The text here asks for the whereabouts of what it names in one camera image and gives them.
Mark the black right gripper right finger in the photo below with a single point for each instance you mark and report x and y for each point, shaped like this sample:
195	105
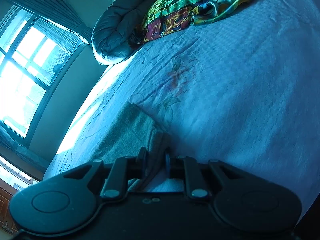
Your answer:
200	180

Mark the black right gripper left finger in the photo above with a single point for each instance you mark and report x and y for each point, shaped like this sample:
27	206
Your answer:
110	180

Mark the dark green pants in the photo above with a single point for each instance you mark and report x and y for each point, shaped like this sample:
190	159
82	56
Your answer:
130	131

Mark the large bedroom window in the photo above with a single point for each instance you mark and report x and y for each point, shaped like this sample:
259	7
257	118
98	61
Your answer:
34	54

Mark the floral light blue bed sheet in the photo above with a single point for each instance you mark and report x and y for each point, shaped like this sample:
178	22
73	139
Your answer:
244	90

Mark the far room window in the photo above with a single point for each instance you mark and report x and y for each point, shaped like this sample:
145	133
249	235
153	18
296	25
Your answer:
15	177

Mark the brown wooden door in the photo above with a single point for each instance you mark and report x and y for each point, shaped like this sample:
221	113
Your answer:
7	224

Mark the teal curtain left of window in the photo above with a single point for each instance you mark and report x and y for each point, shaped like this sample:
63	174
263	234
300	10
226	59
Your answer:
8	142

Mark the teal curtain of window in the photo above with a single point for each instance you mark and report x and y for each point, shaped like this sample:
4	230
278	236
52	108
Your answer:
8	142
58	12

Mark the rolled grey blue duvet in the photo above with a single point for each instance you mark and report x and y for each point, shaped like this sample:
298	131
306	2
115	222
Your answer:
112	31

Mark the colourful patterned satin blanket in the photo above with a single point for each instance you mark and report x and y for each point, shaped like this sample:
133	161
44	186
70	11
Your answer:
165	17

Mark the teal curtain right of window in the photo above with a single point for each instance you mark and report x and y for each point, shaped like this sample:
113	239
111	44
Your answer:
58	12

